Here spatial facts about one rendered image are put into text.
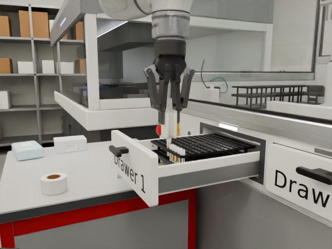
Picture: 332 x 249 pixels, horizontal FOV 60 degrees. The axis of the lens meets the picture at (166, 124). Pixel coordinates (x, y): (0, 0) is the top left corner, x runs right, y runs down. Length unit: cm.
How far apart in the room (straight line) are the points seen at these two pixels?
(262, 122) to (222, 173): 16
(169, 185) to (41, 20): 399
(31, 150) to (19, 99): 370
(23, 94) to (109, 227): 412
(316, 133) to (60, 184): 64
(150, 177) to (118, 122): 97
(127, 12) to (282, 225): 64
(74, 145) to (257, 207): 79
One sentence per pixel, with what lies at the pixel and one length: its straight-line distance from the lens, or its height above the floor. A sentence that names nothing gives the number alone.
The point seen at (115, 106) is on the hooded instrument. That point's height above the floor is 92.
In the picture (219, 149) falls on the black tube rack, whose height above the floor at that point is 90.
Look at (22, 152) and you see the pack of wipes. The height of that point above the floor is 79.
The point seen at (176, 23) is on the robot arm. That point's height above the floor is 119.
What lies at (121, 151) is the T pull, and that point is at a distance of 68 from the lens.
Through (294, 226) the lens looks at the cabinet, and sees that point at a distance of 72.
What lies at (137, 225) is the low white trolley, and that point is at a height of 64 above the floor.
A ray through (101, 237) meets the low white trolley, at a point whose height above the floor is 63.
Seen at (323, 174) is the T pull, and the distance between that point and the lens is 58.
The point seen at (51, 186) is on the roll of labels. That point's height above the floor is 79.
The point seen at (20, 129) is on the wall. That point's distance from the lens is 495.
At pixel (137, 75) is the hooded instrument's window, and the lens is 156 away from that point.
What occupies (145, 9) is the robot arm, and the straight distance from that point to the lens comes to 75.
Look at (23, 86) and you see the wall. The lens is 487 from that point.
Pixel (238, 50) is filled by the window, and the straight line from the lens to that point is 82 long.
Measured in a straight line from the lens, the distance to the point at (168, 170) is 61.
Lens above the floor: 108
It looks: 10 degrees down
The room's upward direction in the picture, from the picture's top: straight up
